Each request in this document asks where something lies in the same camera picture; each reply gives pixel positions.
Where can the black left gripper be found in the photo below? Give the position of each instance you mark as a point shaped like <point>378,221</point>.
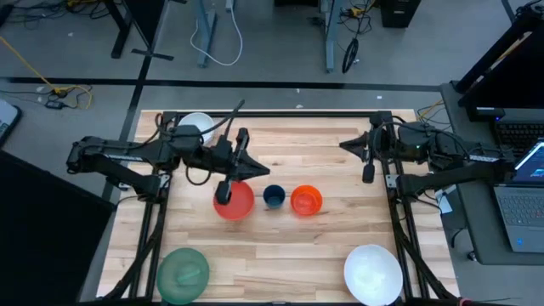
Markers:
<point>221,159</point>

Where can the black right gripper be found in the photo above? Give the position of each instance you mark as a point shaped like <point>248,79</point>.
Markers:
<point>378,142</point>

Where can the red plastic bowl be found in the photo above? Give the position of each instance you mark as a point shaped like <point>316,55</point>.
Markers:
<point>240,204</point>

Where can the dark blue cup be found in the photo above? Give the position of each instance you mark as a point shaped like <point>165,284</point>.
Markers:
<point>274,196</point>

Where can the small orange bowl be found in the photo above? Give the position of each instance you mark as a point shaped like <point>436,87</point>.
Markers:
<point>306,200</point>

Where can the small white bowl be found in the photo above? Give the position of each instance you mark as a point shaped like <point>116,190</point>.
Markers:
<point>200,121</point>

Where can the green plastic bowl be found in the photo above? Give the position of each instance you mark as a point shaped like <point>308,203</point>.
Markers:
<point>183,276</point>

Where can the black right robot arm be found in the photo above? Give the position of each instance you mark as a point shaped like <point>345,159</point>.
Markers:
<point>450,170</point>

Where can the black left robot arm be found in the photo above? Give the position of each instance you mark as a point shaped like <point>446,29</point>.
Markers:
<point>127,155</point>

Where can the white paper tag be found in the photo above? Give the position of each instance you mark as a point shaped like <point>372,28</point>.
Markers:
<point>444,203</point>

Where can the blue-grey desk leg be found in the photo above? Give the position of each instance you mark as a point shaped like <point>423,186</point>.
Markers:
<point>206,34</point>
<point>330,38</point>

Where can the large white bowl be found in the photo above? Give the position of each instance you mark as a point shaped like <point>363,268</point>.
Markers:
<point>373,274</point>

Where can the black computer tower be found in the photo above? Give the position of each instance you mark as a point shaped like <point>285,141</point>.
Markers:
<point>399,13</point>

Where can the grey side desk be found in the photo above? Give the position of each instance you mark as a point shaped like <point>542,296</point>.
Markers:
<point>476,238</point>

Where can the black laptop keyboard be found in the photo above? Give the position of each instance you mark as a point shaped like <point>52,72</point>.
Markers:
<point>516,134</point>

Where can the black monitor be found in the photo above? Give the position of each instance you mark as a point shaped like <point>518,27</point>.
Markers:
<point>510,72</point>

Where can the grey open laptop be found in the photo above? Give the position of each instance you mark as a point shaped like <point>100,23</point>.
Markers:
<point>520,212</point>

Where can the black desk leg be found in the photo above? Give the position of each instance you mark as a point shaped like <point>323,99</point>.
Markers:
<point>121,30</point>

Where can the black power adapter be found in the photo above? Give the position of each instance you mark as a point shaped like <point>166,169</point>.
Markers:
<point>54,104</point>

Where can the black panel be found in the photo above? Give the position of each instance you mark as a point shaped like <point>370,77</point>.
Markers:
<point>42,238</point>

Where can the grey tablet device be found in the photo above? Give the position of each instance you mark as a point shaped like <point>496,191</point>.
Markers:
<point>6,121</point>

